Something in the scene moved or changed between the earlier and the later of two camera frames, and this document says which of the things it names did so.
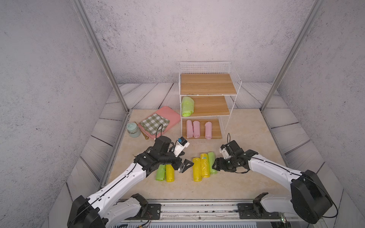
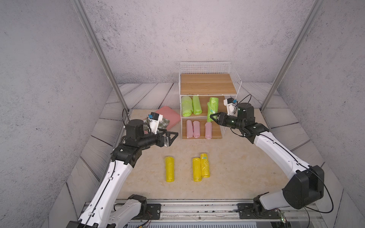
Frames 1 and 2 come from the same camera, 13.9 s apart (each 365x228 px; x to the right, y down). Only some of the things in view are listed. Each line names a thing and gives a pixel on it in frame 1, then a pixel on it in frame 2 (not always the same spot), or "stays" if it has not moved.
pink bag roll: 189,130 stays
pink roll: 208,130 stays
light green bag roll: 187,106 stays
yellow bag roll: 170,173 stays
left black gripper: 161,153 -> 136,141
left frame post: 78,3 stays
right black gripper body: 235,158 -> 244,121
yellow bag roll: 196,169 stays
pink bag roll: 196,124 stays
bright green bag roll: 160,173 -> 212,109
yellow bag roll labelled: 205,165 stays
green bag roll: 211,156 -> 196,106
